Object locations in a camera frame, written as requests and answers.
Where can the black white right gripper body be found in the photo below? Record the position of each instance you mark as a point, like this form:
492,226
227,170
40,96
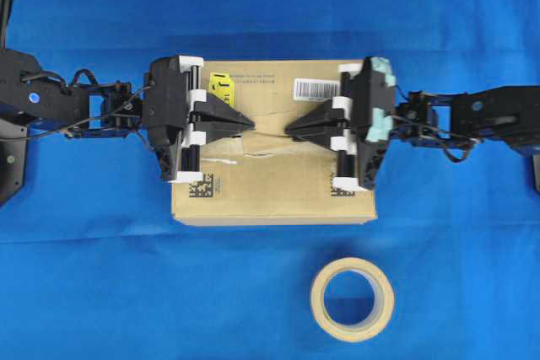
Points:
367,101

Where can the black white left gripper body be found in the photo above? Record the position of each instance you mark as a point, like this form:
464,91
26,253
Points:
166,115

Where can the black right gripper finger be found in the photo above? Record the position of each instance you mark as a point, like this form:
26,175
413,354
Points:
329,138
325,114

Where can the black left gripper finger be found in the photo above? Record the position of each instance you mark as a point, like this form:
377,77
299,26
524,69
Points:
215,109
207,132

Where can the beige tape strip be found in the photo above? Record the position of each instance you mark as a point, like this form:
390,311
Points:
268,134

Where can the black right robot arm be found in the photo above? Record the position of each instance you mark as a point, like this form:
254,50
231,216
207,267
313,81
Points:
456,123

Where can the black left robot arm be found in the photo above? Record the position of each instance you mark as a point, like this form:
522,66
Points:
33,97

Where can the brown cardboard box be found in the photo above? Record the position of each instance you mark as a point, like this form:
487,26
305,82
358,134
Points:
289,186

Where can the beige masking tape roll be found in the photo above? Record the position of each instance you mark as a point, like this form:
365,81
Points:
379,316

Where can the yellow sticker label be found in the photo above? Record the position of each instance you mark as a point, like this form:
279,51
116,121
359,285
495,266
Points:
222,86

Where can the white barcode label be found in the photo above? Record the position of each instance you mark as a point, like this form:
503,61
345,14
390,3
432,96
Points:
316,90

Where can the blue table cloth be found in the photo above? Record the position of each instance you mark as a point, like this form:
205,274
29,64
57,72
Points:
93,265

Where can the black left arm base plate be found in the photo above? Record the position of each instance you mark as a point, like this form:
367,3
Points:
12,160

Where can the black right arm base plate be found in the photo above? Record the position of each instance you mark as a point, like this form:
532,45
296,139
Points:
535,170

